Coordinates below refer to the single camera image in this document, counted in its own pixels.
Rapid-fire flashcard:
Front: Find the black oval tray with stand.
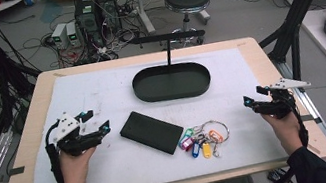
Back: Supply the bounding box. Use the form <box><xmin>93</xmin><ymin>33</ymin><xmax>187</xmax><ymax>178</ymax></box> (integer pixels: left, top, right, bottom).
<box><xmin>124</xmin><ymin>25</ymin><xmax>217</xmax><ymax>108</ymax></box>

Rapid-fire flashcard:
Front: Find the black computer tower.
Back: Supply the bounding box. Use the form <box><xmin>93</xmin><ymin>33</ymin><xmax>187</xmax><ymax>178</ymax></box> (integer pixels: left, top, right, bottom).
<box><xmin>71</xmin><ymin>0</ymin><xmax>125</xmax><ymax>53</ymax></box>

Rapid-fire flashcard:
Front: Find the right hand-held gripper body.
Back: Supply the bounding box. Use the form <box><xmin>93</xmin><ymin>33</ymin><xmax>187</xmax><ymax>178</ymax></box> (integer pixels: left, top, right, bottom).
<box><xmin>248</xmin><ymin>73</ymin><xmax>317</xmax><ymax>124</ymax></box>

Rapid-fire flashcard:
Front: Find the person's left hand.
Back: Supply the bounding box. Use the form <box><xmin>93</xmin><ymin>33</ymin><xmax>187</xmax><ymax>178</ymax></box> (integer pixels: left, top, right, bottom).
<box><xmin>55</xmin><ymin>145</ymin><xmax>104</xmax><ymax>183</ymax></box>

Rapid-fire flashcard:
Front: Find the person's right hand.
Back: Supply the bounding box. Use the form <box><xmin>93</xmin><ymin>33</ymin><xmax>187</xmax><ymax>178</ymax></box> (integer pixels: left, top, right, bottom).
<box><xmin>259</xmin><ymin>106</ymin><xmax>307</xmax><ymax>159</ymax></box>

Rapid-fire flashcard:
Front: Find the black tape strip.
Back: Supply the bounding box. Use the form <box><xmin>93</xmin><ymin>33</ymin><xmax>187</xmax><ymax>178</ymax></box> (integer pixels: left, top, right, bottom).
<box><xmin>300</xmin><ymin>112</ymin><xmax>324</xmax><ymax>127</ymax></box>
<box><xmin>6</xmin><ymin>165</ymin><xmax>27</xmax><ymax>178</ymax></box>

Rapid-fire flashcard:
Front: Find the white power supply unit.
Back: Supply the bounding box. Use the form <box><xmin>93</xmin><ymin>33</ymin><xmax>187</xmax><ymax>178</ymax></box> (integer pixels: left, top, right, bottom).
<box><xmin>49</xmin><ymin>21</ymin><xmax>72</xmax><ymax>53</ymax></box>
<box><xmin>64</xmin><ymin>20</ymin><xmax>83</xmax><ymax>49</ymax></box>

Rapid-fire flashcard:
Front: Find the white table mat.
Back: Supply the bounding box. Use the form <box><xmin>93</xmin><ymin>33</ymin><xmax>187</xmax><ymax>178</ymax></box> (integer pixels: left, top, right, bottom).
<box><xmin>8</xmin><ymin>38</ymin><xmax>293</xmax><ymax>183</ymax></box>

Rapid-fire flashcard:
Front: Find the left hand-held gripper cable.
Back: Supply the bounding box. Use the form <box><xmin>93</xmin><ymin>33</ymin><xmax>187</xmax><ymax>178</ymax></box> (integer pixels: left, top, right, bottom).
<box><xmin>40</xmin><ymin>119</ymin><xmax>72</xmax><ymax>183</ymax></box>

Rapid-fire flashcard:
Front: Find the key ring with coloured tags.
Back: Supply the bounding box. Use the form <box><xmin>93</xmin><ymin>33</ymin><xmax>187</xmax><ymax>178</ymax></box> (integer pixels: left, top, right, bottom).
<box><xmin>174</xmin><ymin>117</ymin><xmax>235</xmax><ymax>165</ymax></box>

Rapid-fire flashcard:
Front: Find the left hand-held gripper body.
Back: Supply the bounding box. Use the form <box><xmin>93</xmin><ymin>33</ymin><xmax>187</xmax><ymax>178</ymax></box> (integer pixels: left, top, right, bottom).
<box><xmin>48</xmin><ymin>106</ymin><xmax>109</xmax><ymax>161</ymax></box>

